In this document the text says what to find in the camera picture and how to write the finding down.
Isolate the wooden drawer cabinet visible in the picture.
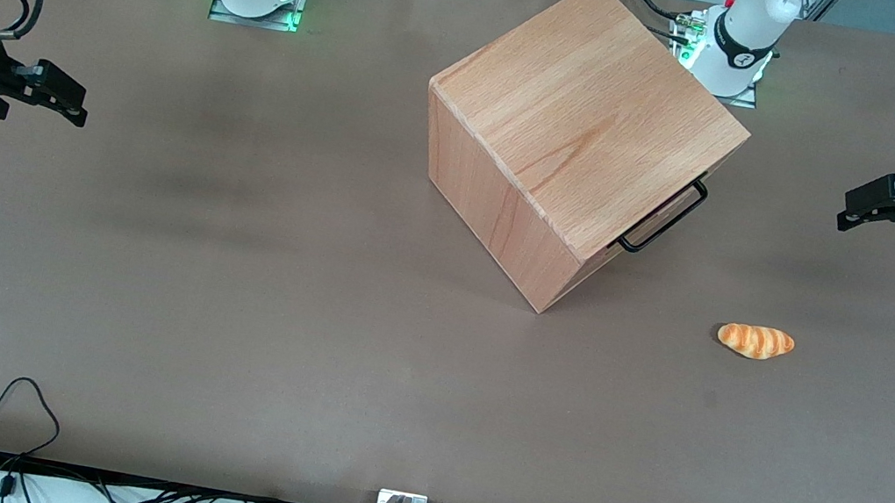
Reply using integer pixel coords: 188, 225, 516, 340
397, 0, 772, 341

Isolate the black thin table cable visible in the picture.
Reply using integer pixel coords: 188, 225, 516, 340
531, 0, 708, 47

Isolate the striped bread roll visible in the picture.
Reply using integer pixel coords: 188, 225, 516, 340
713, 318, 798, 366

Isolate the wooden drawer with black handle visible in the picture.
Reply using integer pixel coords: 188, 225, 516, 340
579, 115, 751, 316

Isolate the black looped cable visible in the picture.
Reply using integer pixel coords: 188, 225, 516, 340
0, 373, 68, 471

